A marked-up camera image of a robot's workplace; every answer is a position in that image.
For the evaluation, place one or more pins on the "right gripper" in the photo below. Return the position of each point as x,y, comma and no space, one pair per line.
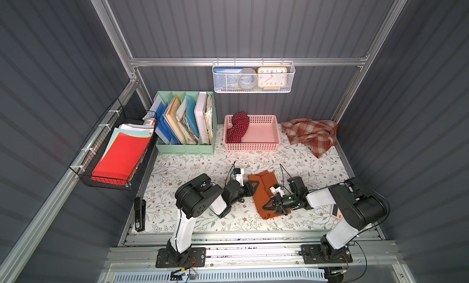
280,202

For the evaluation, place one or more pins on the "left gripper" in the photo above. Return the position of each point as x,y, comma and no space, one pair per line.
247,188

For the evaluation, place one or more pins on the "rust brown skirt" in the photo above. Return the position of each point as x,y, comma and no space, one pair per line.
263,182

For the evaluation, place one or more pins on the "red plaid skirt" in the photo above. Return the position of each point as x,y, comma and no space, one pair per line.
318,136

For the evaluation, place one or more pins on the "pink plastic basket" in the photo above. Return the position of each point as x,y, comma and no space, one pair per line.
262,134

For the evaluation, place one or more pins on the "red polka dot skirt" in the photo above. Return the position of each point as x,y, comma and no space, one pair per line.
240,125

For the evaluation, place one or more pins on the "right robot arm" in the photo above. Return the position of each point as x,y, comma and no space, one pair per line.
359,205

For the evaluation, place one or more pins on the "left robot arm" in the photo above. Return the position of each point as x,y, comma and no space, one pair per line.
193,199

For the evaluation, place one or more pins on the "grey tape roll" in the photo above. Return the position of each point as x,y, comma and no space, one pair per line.
247,79

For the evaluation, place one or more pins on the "white calculator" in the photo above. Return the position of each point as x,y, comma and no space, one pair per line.
336,212

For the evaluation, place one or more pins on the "floral table mat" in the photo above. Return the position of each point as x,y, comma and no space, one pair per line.
171,171

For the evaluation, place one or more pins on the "green file organizer box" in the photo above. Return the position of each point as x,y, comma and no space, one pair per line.
185,149

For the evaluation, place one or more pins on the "white binder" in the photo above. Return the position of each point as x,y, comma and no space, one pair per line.
199,111

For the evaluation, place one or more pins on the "black stapler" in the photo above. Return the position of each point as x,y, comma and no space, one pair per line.
139,214

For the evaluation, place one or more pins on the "blue folder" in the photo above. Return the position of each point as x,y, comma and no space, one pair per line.
163,128

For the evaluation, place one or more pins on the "blue box in basket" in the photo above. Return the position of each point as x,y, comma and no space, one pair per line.
226,79

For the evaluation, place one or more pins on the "red paper stack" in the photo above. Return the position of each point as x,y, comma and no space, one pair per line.
121,156

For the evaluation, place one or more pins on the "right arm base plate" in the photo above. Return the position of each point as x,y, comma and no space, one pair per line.
317,254

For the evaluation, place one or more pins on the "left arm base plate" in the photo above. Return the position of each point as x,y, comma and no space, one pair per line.
170,258

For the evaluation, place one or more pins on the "white wire wall basket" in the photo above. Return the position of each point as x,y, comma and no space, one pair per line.
255,64

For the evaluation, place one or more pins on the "black wire wall basket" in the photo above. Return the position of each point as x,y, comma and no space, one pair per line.
118,117

